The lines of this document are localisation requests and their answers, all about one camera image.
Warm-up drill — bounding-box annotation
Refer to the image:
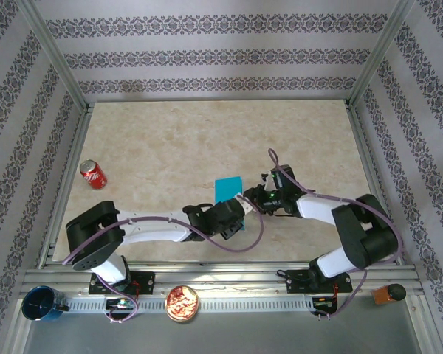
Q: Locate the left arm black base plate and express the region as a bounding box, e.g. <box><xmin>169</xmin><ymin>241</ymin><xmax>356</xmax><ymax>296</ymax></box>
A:
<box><xmin>88</xmin><ymin>271</ymin><xmax>156</xmax><ymax>296</ymax></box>

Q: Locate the blue mug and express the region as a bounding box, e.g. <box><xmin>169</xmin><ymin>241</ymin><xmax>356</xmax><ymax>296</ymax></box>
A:
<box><xmin>21</xmin><ymin>285</ymin><xmax>69</xmax><ymax>323</ymax></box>

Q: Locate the round tin of red food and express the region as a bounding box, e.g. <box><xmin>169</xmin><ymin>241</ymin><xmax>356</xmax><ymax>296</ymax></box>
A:
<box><xmin>164</xmin><ymin>284</ymin><xmax>200</xmax><ymax>323</ymax></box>

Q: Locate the small circuit board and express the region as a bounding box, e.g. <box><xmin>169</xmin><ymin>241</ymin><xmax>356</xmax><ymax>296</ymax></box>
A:
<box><xmin>312</xmin><ymin>296</ymin><xmax>337</xmax><ymax>310</ymax></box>
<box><xmin>106</xmin><ymin>298</ymin><xmax>137</xmax><ymax>310</ymax></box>

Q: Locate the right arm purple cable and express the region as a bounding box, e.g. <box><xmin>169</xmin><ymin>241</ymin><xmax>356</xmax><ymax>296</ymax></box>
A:
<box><xmin>267</xmin><ymin>148</ymin><xmax>406</xmax><ymax>321</ymax></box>

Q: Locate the aluminium frame post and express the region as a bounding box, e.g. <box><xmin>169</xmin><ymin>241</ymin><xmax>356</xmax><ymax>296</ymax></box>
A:
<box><xmin>348</xmin><ymin>0</ymin><xmax>417</xmax><ymax>110</ymax></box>
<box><xmin>17</xmin><ymin>0</ymin><xmax>94</xmax><ymax>111</ymax></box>

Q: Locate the red soda can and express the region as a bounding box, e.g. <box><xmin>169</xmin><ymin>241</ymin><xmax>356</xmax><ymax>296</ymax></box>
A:
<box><xmin>79</xmin><ymin>159</ymin><xmax>108</xmax><ymax>190</ymax></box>

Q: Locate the slotted white cable duct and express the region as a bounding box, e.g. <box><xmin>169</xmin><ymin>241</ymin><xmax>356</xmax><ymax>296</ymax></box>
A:
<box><xmin>64</xmin><ymin>296</ymin><xmax>315</xmax><ymax>313</ymax></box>

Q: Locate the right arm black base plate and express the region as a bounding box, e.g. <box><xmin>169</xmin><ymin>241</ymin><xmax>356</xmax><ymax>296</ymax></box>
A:
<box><xmin>286</xmin><ymin>268</ymin><xmax>354</xmax><ymax>295</ymax></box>

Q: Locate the aluminium side rail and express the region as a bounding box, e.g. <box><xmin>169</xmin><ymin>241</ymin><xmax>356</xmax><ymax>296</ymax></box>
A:
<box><xmin>345</xmin><ymin>100</ymin><xmax>407</xmax><ymax>266</ymax></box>
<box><xmin>36</xmin><ymin>103</ymin><xmax>95</xmax><ymax>269</ymax></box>

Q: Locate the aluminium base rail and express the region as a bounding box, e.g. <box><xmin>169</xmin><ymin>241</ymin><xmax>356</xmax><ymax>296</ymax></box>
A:
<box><xmin>21</xmin><ymin>262</ymin><xmax>424</xmax><ymax>296</ymax></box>

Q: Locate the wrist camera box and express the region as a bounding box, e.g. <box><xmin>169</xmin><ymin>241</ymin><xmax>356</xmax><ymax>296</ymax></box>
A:
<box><xmin>267</xmin><ymin>170</ymin><xmax>283</xmax><ymax>190</ymax></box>
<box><xmin>236</xmin><ymin>193</ymin><xmax>255</xmax><ymax>215</ymax></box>

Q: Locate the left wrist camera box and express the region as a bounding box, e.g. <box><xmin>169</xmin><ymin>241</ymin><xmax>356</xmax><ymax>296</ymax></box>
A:
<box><xmin>236</xmin><ymin>193</ymin><xmax>255</xmax><ymax>215</ymax></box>

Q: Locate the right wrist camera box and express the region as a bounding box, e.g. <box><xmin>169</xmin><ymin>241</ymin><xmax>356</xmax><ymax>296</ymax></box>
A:
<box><xmin>267</xmin><ymin>170</ymin><xmax>283</xmax><ymax>190</ymax></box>

